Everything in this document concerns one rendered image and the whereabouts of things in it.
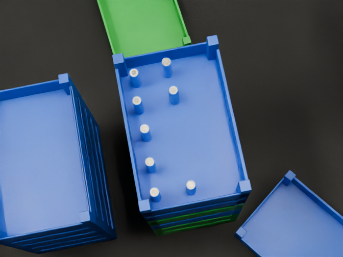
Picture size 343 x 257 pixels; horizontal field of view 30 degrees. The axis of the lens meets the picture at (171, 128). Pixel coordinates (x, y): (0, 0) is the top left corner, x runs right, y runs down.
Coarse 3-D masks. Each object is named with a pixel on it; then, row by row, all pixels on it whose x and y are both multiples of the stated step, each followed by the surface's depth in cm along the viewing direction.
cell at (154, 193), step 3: (150, 189) 112; (153, 189) 112; (156, 189) 112; (150, 192) 112; (153, 192) 112; (156, 192) 112; (159, 192) 112; (150, 195) 113; (153, 195) 112; (156, 195) 112; (159, 195) 113; (153, 198) 114; (156, 198) 114; (159, 198) 116; (156, 201) 117
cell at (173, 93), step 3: (171, 87) 117; (174, 87) 117; (168, 90) 117; (171, 90) 117; (174, 90) 117; (177, 90) 117; (171, 93) 117; (174, 93) 117; (177, 93) 117; (171, 96) 118; (174, 96) 118; (177, 96) 119; (171, 99) 120; (174, 99) 120; (177, 99) 120; (171, 102) 122; (174, 102) 121; (177, 102) 122
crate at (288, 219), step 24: (288, 192) 157; (312, 192) 152; (264, 216) 156; (288, 216) 156; (312, 216) 156; (336, 216) 152; (240, 240) 153; (264, 240) 155; (288, 240) 154; (312, 240) 154; (336, 240) 154
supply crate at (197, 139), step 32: (128, 64) 123; (160, 64) 125; (192, 64) 125; (128, 96) 123; (160, 96) 123; (192, 96) 123; (224, 96) 122; (128, 128) 117; (160, 128) 122; (192, 128) 121; (224, 128) 121; (160, 160) 120; (192, 160) 120; (224, 160) 119; (160, 192) 118; (224, 192) 118
